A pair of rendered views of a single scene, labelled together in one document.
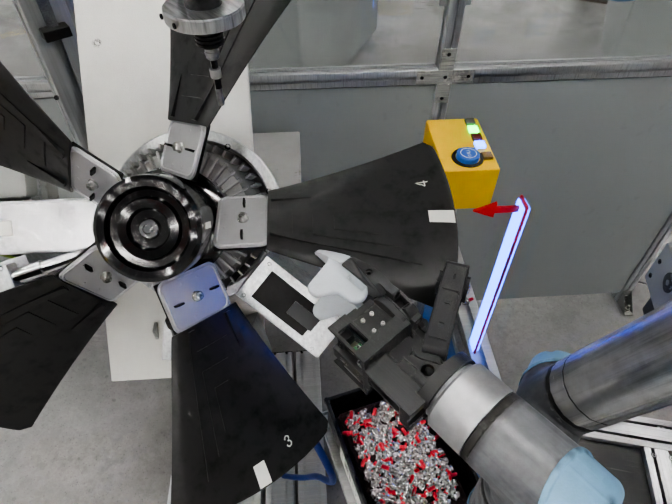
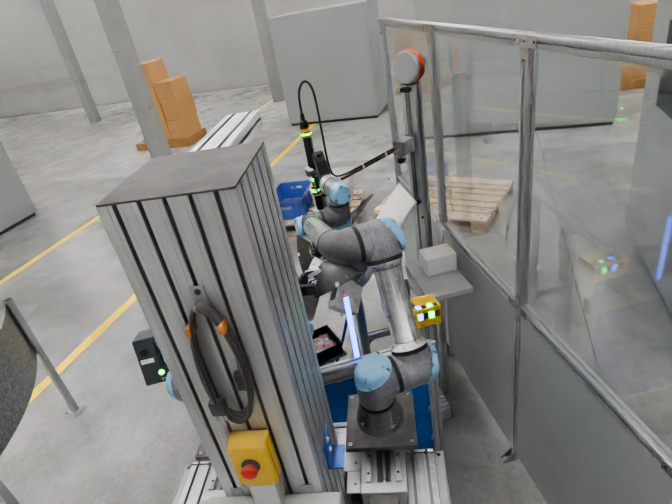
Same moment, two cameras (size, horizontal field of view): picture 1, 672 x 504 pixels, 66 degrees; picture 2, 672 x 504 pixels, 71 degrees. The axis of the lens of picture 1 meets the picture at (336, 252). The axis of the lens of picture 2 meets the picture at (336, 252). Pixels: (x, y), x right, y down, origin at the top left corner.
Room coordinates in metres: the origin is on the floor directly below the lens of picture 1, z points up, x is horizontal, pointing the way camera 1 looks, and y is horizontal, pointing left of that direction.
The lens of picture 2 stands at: (0.43, -1.82, 2.28)
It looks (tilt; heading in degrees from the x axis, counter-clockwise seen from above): 29 degrees down; 88
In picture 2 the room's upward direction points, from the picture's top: 11 degrees counter-clockwise
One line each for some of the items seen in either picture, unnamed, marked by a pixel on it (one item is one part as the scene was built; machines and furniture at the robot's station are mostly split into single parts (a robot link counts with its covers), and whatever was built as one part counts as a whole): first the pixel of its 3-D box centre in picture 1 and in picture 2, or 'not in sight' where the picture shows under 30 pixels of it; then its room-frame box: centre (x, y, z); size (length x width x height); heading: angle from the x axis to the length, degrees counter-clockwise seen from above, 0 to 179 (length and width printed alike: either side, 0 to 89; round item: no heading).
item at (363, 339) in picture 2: not in sight; (365, 351); (0.55, 0.26, 0.46); 0.09 x 0.05 x 0.91; 94
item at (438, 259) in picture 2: not in sight; (436, 258); (1.02, 0.34, 0.92); 0.17 x 0.16 x 0.11; 4
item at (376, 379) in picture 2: not in sight; (376, 380); (0.51, -0.74, 1.20); 0.13 x 0.12 x 0.14; 11
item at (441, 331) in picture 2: not in sight; (441, 339); (1.00, 0.27, 0.42); 0.04 x 0.04 x 0.83; 4
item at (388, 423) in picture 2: not in sight; (378, 407); (0.50, -0.74, 1.09); 0.15 x 0.15 x 0.10
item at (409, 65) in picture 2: not in sight; (409, 66); (1.02, 0.57, 1.88); 0.16 x 0.07 x 0.16; 129
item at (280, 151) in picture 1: (226, 167); (437, 277); (1.00, 0.27, 0.85); 0.36 x 0.24 x 0.03; 94
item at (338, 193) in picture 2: not in sight; (337, 191); (0.53, -0.16, 1.61); 0.11 x 0.08 x 0.09; 104
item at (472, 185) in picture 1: (456, 165); (419, 313); (0.78, -0.23, 1.02); 0.16 x 0.10 x 0.11; 4
